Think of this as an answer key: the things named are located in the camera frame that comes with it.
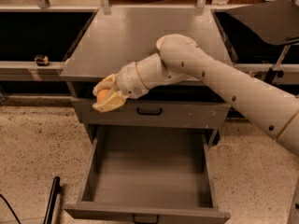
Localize closed grey upper drawer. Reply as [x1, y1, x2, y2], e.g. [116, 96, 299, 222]
[71, 98, 230, 129]

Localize small object on rail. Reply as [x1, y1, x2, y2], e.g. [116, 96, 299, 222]
[35, 54, 50, 66]

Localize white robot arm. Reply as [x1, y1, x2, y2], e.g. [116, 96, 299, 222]
[93, 34, 299, 156]

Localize grey drawer cabinet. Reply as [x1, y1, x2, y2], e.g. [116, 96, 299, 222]
[61, 7, 231, 144]

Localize black cable on floor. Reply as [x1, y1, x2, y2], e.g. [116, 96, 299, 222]
[0, 193, 22, 224]

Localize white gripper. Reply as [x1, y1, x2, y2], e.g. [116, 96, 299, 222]
[93, 63, 149, 113]

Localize orange fruit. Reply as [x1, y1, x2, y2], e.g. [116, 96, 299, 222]
[96, 89, 109, 102]

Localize black stand with board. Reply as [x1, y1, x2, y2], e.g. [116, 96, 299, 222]
[227, 0, 299, 84]

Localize black bar on floor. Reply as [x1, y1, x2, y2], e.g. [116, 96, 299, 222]
[43, 176, 62, 224]

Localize open grey middle drawer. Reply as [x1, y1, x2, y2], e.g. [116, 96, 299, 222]
[64, 126, 230, 224]

